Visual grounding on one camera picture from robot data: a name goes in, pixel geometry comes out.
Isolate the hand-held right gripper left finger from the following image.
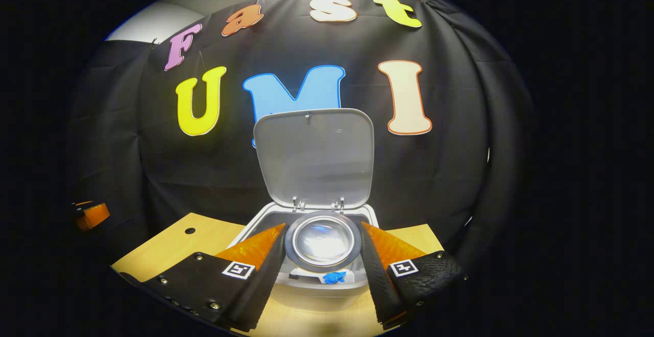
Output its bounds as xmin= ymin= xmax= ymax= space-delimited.
xmin=120 ymin=223 xmax=287 ymax=333

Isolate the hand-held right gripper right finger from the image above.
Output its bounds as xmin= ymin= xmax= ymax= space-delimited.
xmin=360 ymin=221 xmax=468 ymax=330

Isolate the white desktop garbage bin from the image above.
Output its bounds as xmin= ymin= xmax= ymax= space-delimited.
xmin=227 ymin=108 xmax=381 ymax=298

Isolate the wooden desktop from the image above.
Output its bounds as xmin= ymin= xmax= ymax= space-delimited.
xmin=110 ymin=212 xmax=445 ymax=337

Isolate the black backdrop cloth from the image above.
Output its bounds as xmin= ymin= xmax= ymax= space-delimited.
xmin=66 ymin=0 xmax=534 ymax=276

